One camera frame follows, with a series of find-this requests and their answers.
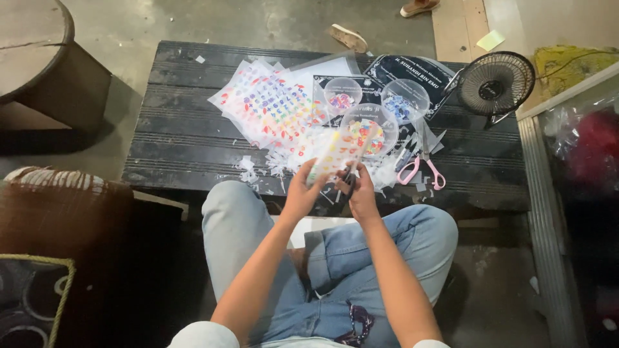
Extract person's left hand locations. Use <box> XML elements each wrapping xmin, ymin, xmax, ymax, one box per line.
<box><xmin>283</xmin><ymin>158</ymin><xmax>330</xmax><ymax>219</ymax></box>

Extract person's right hand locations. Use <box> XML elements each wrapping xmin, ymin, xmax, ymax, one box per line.
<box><xmin>335</xmin><ymin>161</ymin><xmax>381</xmax><ymax>224</ymax></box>

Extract black scissors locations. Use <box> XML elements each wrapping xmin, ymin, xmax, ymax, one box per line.
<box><xmin>342</xmin><ymin>164</ymin><xmax>359</xmax><ymax>200</ymax></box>

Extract colourful sticker sheet strip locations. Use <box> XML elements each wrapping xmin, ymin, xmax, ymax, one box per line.
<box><xmin>307</xmin><ymin>127</ymin><xmax>378</xmax><ymax>187</ymax></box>

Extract heap of white paper scraps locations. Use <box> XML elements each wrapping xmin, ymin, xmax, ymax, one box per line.
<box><xmin>236</xmin><ymin>127</ymin><xmax>412</xmax><ymax>196</ymax></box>

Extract clear tub with colourful stickers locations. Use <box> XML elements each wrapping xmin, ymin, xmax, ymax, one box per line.
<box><xmin>339</xmin><ymin>103</ymin><xmax>399</xmax><ymax>158</ymax></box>

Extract person's blue jeans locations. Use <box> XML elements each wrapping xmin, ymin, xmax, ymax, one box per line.
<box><xmin>201</xmin><ymin>180</ymin><xmax>459</xmax><ymax>347</ymax></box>

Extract pile of colourful sticker sheets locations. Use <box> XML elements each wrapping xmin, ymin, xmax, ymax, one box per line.
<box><xmin>208</xmin><ymin>59</ymin><xmax>329</xmax><ymax>150</ymax></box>

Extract clear tub with pink stickers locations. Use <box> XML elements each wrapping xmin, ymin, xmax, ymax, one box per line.
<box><xmin>322</xmin><ymin>77</ymin><xmax>364</xmax><ymax>116</ymax></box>

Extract clear tub with blue stickers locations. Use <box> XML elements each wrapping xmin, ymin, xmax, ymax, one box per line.
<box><xmin>380</xmin><ymin>79</ymin><xmax>431</xmax><ymax>125</ymax></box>

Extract black slatted low table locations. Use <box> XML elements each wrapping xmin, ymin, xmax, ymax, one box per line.
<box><xmin>121</xmin><ymin>41</ymin><xmax>530</xmax><ymax>213</ymax></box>

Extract clear plastic sleeve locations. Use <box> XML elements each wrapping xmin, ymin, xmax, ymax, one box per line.
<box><xmin>290</xmin><ymin>51</ymin><xmax>362</xmax><ymax>80</ymax></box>

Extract tan sandal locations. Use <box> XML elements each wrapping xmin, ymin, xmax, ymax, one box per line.
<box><xmin>399</xmin><ymin>0</ymin><xmax>441</xmax><ymax>18</ymax></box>
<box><xmin>329</xmin><ymin>24</ymin><xmax>368</xmax><ymax>54</ymax></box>

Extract small black desk fan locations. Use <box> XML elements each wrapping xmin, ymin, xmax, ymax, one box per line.
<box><xmin>442</xmin><ymin>51</ymin><xmax>536</xmax><ymax>130</ymax></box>

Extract person's white shirt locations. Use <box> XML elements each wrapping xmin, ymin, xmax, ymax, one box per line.
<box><xmin>167</xmin><ymin>320</ymin><xmax>453</xmax><ymax>348</ymax></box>

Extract yellow sticky note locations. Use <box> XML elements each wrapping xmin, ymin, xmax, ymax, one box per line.
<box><xmin>476</xmin><ymin>30</ymin><xmax>506</xmax><ymax>52</ymax></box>

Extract glass display cabinet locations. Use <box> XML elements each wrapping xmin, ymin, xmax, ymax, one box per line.
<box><xmin>516</xmin><ymin>63</ymin><xmax>619</xmax><ymax>348</ymax></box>

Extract brown striped cushion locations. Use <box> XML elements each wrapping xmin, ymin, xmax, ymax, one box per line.
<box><xmin>0</xmin><ymin>166</ymin><xmax>135</xmax><ymax>257</ymax></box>

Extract yellow cloth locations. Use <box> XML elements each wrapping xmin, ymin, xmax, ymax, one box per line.
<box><xmin>532</xmin><ymin>45</ymin><xmax>619</xmax><ymax>97</ymax></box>

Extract round wooden stool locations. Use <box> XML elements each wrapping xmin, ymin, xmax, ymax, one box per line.
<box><xmin>0</xmin><ymin>0</ymin><xmax>113</xmax><ymax>131</ymax></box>

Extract pink handled scissors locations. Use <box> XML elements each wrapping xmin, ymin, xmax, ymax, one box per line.
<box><xmin>397</xmin><ymin>135</ymin><xmax>447</xmax><ymax>191</ymax></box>

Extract black patterned mat rope edge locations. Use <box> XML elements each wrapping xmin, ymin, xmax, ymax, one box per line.
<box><xmin>0</xmin><ymin>254</ymin><xmax>77</xmax><ymax>348</ymax></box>

